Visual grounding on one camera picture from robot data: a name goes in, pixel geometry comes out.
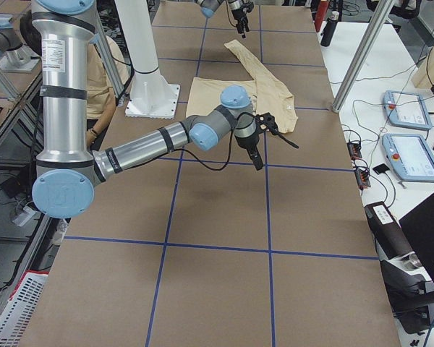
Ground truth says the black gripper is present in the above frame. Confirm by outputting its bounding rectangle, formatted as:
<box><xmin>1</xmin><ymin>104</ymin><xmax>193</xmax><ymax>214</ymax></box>
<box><xmin>236</xmin><ymin>130</ymin><xmax>263</xmax><ymax>171</ymax></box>
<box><xmin>227</xmin><ymin>0</ymin><xmax>254</xmax><ymax>38</ymax></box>

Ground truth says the cream long sleeve shirt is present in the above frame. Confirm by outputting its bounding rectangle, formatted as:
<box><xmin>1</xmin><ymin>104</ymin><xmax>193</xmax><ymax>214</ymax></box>
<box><xmin>186</xmin><ymin>40</ymin><xmax>298</xmax><ymax>134</ymax></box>

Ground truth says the red bottle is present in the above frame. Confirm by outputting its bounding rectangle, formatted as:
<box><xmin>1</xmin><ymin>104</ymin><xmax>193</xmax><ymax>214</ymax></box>
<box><xmin>314</xmin><ymin>0</ymin><xmax>329</xmax><ymax>33</ymax></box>

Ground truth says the black water bottle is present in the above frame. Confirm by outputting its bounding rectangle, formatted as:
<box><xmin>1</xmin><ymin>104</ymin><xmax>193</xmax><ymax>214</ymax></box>
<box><xmin>320</xmin><ymin>11</ymin><xmax>340</xmax><ymax>47</ymax></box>

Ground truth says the far teach pendant tablet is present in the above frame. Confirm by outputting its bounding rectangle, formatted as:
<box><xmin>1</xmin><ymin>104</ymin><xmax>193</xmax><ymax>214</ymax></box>
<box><xmin>383</xmin><ymin>90</ymin><xmax>433</xmax><ymax>131</ymax></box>

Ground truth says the teach pendant tablet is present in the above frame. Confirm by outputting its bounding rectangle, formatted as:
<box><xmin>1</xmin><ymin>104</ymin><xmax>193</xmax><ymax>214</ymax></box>
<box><xmin>382</xmin><ymin>134</ymin><xmax>434</xmax><ymax>182</ymax></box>
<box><xmin>383</xmin><ymin>90</ymin><xmax>433</xmax><ymax>131</ymax></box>

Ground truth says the person in beige shirt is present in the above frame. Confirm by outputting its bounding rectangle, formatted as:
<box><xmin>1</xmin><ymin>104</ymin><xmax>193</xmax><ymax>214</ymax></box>
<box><xmin>20</xmin><ymin>11</ymin><xmax>117</xmax><ymax>150</ymax></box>

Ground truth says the near teach pendant tablet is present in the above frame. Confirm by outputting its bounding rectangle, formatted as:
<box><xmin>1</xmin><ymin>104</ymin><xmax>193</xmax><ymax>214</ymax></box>
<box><xmin>382</xmin><ymin>134</ymin><xmax>434</xmax><ymax>182</ymax></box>

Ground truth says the black monitor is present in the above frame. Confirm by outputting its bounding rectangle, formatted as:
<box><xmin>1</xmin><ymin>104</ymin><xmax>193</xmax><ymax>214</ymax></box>
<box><xmin>399</xmin><ymin>193</ymin><xmax>434</xmax><ymax>281</ymax></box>

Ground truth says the white plastic basket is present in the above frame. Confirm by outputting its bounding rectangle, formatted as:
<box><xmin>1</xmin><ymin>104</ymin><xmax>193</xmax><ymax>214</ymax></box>
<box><xmin>0</xmin><ymin>270</ymin><xmax>48</xmax><ymax>346</ymax></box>

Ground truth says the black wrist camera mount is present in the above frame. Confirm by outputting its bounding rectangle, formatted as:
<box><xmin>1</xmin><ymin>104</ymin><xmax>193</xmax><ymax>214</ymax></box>
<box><xmin>254</xmin><ymin>113</ymin><xmax>299</xmax><ymax>149</ymax></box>

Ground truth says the aluminium frame post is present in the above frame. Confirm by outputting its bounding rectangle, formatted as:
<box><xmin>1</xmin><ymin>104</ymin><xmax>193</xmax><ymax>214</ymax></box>
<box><xmin>332</xmin><ymin>0</ymin><xmax>394</xmax><ymax>113</ymax></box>

